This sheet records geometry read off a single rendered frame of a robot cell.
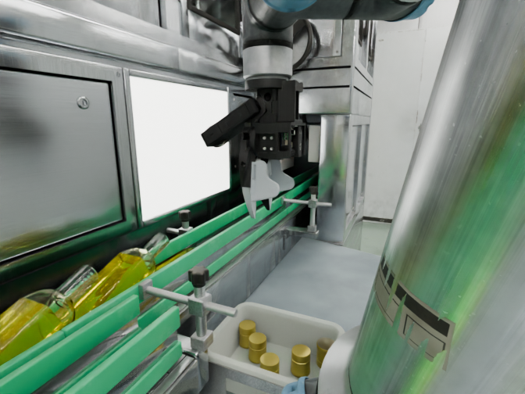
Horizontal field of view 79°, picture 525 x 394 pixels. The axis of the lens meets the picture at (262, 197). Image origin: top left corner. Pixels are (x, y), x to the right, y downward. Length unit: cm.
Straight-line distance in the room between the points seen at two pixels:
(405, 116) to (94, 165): 356
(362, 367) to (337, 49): 114
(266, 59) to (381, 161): 354
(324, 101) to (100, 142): 80
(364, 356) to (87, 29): 66
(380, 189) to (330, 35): 294
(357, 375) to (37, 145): 55
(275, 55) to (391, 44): 356
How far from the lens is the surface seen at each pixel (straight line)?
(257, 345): 65
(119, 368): 43
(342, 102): 120
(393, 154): 396
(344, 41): 123
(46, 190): 63
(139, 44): 79
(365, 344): 17
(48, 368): 47
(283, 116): 49
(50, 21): 66
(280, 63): 49
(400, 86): 395
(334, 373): 22
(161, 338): 47
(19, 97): 61
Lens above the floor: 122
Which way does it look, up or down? 13 degrees down
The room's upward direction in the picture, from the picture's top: straight up
